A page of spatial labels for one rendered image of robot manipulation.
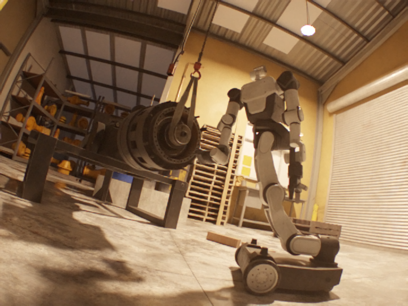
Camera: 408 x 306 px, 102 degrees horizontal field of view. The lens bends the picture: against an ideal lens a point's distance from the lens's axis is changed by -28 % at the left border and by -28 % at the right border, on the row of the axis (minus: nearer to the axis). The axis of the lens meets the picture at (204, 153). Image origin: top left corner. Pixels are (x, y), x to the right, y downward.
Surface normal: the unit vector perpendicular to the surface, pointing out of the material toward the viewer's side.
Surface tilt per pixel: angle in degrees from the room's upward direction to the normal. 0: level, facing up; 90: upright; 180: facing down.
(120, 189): 90
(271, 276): 90
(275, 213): 114
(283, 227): 90
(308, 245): 90
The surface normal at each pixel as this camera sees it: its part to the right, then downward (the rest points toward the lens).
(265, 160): 0.09, 0.18
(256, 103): -0.66, -0.18
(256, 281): -0.05, -0.23
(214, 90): 0.25, -0.15
